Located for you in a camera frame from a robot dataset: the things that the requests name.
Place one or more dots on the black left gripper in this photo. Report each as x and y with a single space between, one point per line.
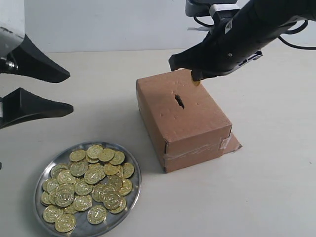
20 56

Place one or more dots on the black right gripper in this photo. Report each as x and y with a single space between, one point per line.
229 47

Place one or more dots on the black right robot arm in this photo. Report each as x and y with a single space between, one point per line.
275 17

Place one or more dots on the brown cardboard slotted box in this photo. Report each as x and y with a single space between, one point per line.
185 124

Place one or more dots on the gold coin centre pile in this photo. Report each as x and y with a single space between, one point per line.
92 176

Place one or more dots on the gold coin large left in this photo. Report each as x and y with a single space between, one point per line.
64 198

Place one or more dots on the round silver metal plate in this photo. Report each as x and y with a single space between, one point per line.
83 227

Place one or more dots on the gold coin front bottom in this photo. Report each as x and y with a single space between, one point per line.
65 223

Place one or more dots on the gold coin right stack top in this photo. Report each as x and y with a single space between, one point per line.
112 200

